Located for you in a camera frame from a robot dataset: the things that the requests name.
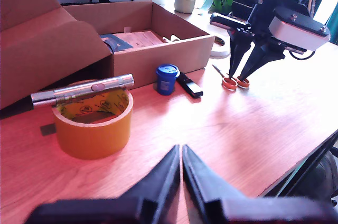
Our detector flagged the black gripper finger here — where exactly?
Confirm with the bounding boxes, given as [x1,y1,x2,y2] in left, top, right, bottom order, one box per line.
[239,40,286,81]
[181,144,247,224]
[227,31,252,79]
[120,144,182,224]

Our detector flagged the orange handled scissors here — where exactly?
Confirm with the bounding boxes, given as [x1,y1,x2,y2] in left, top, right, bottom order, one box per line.
[212,64,250,91]

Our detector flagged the brown cardboard box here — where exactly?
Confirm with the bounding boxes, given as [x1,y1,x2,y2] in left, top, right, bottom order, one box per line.
[0,0,216,111]

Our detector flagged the flat white tape roll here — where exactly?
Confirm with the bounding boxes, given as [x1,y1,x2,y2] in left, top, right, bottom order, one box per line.
[210,35,231,58]

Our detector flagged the black USB stick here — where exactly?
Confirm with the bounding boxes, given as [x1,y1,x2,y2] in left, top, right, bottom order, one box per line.
[176,72,204,99]

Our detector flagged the small white item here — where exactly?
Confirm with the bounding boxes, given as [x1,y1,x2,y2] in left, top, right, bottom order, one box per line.
[162,34,180,44]

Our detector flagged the small blue lidded cup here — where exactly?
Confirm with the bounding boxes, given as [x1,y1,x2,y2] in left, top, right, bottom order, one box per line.
[155,64,181,96]

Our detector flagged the wide orange tape roll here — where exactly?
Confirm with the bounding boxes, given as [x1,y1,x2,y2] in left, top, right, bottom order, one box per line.
[52,80,134,161]

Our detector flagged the printed paper sheet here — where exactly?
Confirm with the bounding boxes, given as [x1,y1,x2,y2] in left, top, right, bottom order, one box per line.
[113,30,166,49]

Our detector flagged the dark blue booklet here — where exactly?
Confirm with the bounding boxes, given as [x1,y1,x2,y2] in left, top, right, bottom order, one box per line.
[100,33,134,53]

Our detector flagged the silver metal flashlight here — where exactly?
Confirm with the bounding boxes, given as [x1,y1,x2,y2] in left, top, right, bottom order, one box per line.
[30,73,135,107]

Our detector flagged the small grey square sticker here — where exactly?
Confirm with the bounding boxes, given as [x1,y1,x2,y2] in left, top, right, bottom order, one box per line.
[40,123,57,136]

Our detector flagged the black camera cable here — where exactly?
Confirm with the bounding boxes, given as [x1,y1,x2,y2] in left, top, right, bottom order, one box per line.
[288,49,317,61]

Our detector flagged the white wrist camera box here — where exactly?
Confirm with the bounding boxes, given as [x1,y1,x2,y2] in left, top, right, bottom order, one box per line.
[268,7,331,52]

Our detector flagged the black table frame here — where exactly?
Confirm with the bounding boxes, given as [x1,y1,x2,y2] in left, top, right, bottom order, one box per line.
[260,131,338,198]

